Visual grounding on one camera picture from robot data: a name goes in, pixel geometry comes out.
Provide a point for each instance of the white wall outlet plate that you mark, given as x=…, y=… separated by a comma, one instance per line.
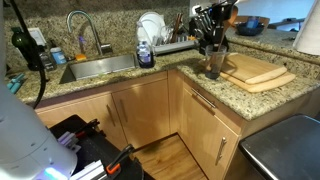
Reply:
x=37, y=36

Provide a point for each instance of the black robot cart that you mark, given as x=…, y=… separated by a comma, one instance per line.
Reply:
x=93, y=150

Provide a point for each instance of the white paper towel roll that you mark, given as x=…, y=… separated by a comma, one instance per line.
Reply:
x=310, y=30

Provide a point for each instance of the small blue lidded container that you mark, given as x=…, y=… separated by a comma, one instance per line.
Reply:
x=59, y=56

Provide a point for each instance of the large wooden cutting board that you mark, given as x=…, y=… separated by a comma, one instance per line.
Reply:
x=266, y=86

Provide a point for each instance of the small wooden cutting board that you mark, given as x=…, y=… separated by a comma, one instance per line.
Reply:
x=253, y=68

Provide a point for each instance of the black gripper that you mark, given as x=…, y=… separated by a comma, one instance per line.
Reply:
x=225, y=11

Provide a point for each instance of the long wooden spoon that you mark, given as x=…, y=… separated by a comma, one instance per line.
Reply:
x=220, y=41

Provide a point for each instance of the grey dish drying rack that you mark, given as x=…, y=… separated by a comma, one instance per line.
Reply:
x=173, y=47

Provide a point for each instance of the utensils in drying rack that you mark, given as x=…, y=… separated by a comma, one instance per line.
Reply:
x=177, y=26

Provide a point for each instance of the black knife block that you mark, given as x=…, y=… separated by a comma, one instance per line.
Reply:
x=206, y=40

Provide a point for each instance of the orange sponge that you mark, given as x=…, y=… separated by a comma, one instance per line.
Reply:
x=81, y=57

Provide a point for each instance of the steel trash can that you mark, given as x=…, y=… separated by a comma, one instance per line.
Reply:
x=286, y=150

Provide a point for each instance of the clear plastic cup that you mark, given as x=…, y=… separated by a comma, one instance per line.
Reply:
x=215, y=65

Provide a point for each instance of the black orange bar clamp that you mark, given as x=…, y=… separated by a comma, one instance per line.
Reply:
x=87, y=127
x=118, y=160

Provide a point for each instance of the teal plastic tool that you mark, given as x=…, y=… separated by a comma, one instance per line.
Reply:
x=16, y=83

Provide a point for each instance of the stainless steel sink basin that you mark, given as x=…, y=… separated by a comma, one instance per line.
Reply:
x=100, y=66

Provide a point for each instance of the dark green glass bottle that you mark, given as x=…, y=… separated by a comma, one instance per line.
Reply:
x=21, y=41

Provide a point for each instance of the white dinner plate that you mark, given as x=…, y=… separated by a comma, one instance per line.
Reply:
x=153, y=25

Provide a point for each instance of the curved steel kitchen faucet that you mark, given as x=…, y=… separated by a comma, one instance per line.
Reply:
x=95, y=33

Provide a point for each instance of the clear dish soap bottle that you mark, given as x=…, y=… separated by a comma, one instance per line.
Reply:
x=145, y=53

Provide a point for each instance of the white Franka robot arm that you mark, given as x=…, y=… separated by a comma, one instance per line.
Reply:
x=20, y=140

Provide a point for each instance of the dark blue bowl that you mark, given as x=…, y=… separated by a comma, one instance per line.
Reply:
x=250, y=29

